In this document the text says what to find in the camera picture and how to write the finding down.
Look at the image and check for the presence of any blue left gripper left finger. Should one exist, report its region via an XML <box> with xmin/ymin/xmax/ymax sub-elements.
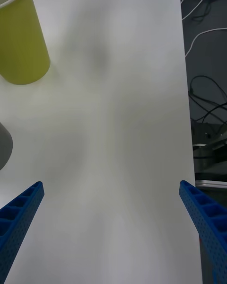
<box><xmin>0</xmin><ymin>181</ymin><xmax>45</xmax><ymax>284</ymax></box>

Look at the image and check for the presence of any white cable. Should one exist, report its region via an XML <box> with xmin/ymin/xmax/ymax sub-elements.
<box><xmin>181</xmin><ymin>0</ymin><xmax>208</xmax><ymax>21</ymax></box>
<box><xmin>185</xmin><ymin>27</ymin><xmax>227</xmax><ymax>58</ymax></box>

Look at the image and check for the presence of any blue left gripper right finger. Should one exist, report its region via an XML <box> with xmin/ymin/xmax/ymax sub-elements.
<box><xmin>178</xmin><ymin>180</ymin><xmax>227</xmax><ymax>284</ymax></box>

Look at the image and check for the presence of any grey plastic bin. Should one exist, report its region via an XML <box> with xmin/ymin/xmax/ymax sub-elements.
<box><xmin>0</xmin><ymin>122</ymin><xmax>14</xmax><ymax>171</ymax></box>

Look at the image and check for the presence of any grey metal machine base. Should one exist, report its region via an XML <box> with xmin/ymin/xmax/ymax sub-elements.
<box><xmin>192</xmin><ymin>122</ymin><xmax>227</xmax><ymax>189</ymax></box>

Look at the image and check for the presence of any black cable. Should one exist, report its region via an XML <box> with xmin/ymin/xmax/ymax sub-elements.
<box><xmin>190</xmin><ymin>101</ymin><xmax>227</xmax><ymax>124</ymax></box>
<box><xmin>190</xmin><ymin>75</ymin><xmax>227</xmax><ymax>105</ymax></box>

